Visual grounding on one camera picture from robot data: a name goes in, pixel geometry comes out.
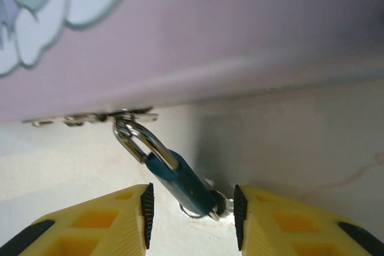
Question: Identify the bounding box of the blue padlock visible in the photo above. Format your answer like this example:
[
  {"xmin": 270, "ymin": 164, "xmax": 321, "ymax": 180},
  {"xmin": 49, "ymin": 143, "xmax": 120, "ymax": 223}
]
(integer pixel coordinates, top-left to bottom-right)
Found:
[{"xmin": 112, "ymin": 117, "xmax": 218, "ymax": 218}]

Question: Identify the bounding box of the silver key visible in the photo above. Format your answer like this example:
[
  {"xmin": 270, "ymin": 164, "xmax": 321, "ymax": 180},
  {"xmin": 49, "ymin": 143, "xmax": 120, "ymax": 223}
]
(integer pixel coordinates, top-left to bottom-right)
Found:
[{"xmin": 206, "ymin": 177, "xmax": 235, "ymax": 221}]

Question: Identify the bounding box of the silver key ring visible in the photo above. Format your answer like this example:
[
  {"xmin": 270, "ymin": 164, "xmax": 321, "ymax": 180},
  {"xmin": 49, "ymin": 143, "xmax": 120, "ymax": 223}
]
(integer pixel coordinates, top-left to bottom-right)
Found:
[{"xmin": 179, "ymin": 203, "xmax": 211, "ymax": 219}]

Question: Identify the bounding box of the light blue flat packet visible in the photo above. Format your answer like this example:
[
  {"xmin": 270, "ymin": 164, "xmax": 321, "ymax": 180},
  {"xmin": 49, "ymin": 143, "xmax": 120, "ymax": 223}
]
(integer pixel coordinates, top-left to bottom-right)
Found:
[{"xmin": 0, "ymin": 0, "xmax": 384, "ymax": 125}]

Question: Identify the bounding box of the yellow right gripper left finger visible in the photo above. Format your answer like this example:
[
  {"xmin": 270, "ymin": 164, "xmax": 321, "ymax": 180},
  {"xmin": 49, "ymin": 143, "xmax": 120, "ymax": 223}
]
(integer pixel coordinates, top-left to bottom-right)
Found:
[{"xmin": 0, "ymin": 182, "xmax": 155, "ymax": 256}]

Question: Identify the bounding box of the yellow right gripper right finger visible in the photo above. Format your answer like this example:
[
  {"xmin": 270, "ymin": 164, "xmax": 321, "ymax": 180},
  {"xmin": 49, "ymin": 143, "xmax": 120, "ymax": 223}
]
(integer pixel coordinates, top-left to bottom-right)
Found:
[{"xmin": 233, "ymin": 184, "xmax": 384, "ymax": 256}]

